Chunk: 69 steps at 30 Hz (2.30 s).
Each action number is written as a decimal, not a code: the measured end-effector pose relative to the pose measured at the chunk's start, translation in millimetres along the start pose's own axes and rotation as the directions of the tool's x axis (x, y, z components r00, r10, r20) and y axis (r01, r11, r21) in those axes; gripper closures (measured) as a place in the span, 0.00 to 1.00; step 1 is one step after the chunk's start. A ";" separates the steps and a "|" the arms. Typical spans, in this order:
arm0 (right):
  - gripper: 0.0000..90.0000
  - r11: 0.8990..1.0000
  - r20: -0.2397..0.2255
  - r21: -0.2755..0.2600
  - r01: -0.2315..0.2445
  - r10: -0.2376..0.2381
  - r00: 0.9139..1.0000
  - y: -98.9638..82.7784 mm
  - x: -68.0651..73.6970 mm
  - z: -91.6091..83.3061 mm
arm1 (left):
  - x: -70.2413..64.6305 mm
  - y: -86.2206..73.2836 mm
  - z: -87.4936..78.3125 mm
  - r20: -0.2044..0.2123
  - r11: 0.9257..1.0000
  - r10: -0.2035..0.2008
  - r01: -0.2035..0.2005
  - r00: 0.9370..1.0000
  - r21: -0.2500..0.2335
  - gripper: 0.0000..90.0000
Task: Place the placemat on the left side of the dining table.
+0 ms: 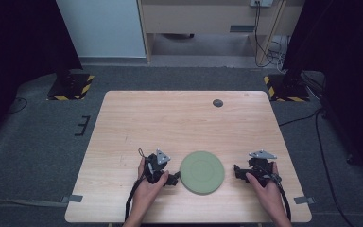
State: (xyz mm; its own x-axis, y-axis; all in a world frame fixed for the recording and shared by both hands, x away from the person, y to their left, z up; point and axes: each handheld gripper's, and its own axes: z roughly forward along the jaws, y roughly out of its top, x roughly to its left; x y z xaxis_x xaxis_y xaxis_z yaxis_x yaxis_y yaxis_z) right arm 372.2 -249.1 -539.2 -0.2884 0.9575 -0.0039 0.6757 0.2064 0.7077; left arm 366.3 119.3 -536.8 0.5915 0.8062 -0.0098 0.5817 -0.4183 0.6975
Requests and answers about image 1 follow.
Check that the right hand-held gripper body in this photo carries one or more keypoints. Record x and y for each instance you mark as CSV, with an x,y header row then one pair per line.
x,y
260,167

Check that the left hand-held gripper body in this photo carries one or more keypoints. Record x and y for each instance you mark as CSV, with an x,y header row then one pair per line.
x,y
157,164

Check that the person's left hand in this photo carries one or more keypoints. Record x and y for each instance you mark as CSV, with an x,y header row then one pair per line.
x,y
148,192

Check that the person's right hand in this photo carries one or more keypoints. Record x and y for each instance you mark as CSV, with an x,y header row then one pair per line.
x,y
269,195

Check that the grey tape piece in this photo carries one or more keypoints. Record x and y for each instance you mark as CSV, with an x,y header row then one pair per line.
x,y
304,200
73,198

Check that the grey round table grommet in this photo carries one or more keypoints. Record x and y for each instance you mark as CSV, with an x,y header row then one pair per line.
x,y
217,103

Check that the black hazard-striped stand base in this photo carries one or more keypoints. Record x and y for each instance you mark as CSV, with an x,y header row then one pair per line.
x,y
288,90
71,87

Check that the black curtain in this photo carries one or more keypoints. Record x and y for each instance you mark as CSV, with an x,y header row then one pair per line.
x,y
346,63
19,56

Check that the grey floor tape strip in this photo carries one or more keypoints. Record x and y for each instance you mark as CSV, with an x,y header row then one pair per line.
x,y
19,202

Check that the white cabinet panel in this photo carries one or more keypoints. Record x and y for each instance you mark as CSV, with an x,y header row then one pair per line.
x,y
100,28

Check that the grey power strip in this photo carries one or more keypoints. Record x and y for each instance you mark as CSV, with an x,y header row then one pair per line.
x,y
261,2

